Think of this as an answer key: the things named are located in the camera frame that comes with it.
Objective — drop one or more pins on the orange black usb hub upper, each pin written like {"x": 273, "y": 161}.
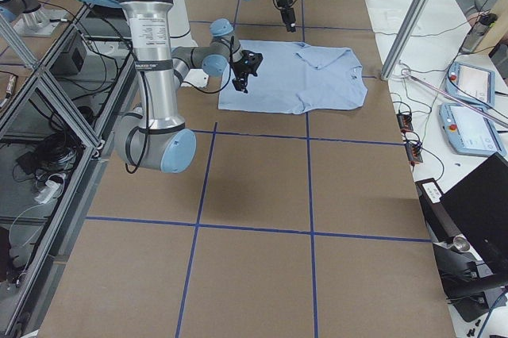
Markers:
{"x": 405, "y": 122}

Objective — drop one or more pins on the orange black usb hub lower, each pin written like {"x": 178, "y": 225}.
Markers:
{"x": 413, "y": 152}

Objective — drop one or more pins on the teach pendant tablet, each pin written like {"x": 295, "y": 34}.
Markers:
{"x": 471, "y": 84}
{"x": 468, "y": 132}

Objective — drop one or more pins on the light blue t-shirt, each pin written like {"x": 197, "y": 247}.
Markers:
{"x": 295, "y": 77}

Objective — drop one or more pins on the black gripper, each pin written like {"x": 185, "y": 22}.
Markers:
{"x": 239, "y": 71}
{"x": 283, "y": 1}

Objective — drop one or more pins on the long metal grabber stick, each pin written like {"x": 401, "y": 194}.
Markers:
{"x": 406, "y": 73}

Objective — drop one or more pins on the white power strip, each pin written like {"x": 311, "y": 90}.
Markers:
{"x": 48, "y": 192}

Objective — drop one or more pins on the upper teach pendant tablet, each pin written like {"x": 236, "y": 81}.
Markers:
{"x": 471, "y": 84}

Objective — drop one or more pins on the aluminium frame post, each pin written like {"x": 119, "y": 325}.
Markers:
{"x": 403, "y": 36}

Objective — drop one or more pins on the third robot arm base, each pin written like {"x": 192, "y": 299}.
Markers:
{"x": 32, "y": 18}

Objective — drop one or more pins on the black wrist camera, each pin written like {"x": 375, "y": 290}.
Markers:
{"x": 251, "y": 62}

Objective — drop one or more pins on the aluminium frame cage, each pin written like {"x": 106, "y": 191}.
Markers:
{"x": 58, "y": 126}

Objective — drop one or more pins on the lower teach pendant tablet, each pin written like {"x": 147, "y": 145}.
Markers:
{"x": 468, "y": 132}

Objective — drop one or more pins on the orange black usb hub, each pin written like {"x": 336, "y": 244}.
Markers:
{"x": 413, "y": 152}
{"x": 405, "y": 122}

